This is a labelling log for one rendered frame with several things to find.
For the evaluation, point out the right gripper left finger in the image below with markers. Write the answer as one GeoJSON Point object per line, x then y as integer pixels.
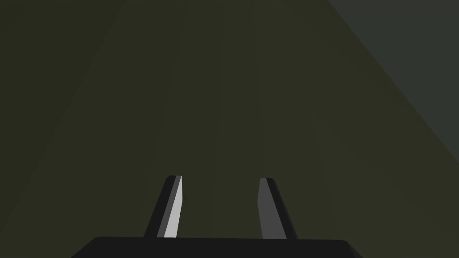
{"type": "Point", "coordinates": [168, 211]}

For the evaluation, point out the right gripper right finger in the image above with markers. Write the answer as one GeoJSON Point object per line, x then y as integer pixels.
{"type": "Point", "coordinates": [273, 215]}

